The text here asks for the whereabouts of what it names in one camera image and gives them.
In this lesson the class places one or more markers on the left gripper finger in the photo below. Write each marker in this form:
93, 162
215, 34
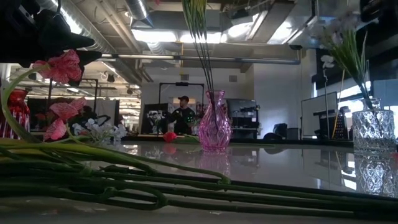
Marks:
56, 34
88, 56

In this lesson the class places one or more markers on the pink orchid stem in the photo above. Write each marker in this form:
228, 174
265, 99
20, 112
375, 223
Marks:
63, 67

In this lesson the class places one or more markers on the white flower bunch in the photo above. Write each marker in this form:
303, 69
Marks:
99, 127
349, 53

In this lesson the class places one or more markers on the pink flower bunch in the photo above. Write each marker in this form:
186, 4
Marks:
199, 31
311, 208

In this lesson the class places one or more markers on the red glass vase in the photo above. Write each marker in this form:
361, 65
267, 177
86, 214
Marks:
15, 102

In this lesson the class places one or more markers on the white flowers in vase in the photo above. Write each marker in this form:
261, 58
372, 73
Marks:
155, 118

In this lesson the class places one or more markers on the pink glass vase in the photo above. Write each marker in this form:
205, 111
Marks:
214, 130

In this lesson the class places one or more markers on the clear cut-glass vase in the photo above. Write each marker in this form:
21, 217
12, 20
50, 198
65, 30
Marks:
373, 127

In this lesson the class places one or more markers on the white curtain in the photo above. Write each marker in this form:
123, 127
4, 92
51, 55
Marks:
105, 112

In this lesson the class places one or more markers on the bright ceiling light panel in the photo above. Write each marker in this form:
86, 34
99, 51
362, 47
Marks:
155, 35

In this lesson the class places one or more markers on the black backdrop cloth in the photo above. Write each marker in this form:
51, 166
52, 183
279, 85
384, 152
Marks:
146, 124

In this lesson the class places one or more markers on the person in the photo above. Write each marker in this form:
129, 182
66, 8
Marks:
183, 118

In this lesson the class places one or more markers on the grey ceiling pipe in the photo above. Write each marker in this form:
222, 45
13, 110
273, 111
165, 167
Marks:
248, 59

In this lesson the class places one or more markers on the black shelf cabinet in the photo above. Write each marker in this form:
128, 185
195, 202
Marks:
245, 107

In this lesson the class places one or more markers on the black office chair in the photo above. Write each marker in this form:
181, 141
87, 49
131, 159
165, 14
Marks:
276, 132

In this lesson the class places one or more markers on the grey waste bin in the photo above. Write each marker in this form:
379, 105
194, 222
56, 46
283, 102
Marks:
293, 133

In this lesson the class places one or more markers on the white board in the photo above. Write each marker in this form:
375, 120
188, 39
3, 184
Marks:
318, 115

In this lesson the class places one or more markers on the yellow broom stick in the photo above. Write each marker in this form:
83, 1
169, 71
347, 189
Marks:
337, 109

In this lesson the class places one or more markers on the silver air duct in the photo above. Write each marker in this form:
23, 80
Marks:
138, 11

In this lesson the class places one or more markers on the grey wall vent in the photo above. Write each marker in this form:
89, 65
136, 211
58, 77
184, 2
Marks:
232, 78
184, 77

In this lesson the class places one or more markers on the black wall camera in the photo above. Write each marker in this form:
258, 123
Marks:
295, 47

